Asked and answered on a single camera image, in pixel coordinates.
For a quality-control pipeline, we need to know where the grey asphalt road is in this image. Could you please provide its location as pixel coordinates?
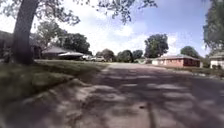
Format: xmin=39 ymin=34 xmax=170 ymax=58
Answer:
xmin=49 ymin=63 xmax=224 ymax=128

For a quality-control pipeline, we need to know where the white building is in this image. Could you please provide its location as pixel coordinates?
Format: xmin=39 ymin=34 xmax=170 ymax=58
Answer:
xmin=209 ymin=51 xmax=224 ymax=70

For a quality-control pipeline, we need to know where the white car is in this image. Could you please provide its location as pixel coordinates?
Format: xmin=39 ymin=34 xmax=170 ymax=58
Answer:
xmin=89 ymin=56 xmax=106 ymax=63

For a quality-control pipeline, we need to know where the leafy tree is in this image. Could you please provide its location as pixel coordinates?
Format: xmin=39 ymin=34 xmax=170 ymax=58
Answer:
xmin=202 ymin=0 xmax=224 ymax=54

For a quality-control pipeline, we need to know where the house with grey roof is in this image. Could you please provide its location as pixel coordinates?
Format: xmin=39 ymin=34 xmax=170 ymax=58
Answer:
xmin=41 ymin=45 xmax=85 ymax=61

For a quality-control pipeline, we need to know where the large tree with thick trunk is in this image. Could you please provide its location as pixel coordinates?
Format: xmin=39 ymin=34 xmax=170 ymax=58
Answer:
xmin=0 ymin=0 xmax=158 ymax=66

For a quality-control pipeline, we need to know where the row of trees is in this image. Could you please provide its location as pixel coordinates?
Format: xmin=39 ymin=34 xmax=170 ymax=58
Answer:
xmin=95 ymin=48 xmax=144 ymax=63

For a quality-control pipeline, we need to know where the dark house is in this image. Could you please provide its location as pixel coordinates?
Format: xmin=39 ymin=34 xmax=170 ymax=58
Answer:
xmin=0 ymin=29 xmax=43 ymax=61

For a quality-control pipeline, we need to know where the tall dark tree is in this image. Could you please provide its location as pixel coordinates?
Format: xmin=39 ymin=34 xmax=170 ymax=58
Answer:
xmin=143 ymin=33 xmax=170 ymax=59

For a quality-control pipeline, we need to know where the red brick house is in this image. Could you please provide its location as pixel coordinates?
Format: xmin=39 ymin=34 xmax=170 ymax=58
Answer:
xmin=151 ymin=54 xmax=201 ymax=69

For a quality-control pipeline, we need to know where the pale concrete kerb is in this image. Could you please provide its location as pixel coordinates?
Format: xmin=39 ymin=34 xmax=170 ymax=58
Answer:
xmin=0 ymin=78 xmax=91 ymax=128

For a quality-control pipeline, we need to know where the grass verge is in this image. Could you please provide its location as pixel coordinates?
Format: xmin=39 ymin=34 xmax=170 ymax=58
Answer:
xmin=163 ymin=65 xmax=224 ymax=79

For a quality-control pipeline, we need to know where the grass lawn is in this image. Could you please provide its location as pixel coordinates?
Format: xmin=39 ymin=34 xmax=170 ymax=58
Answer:
xmin=0 ymin=59 xmax=109 ymax=106

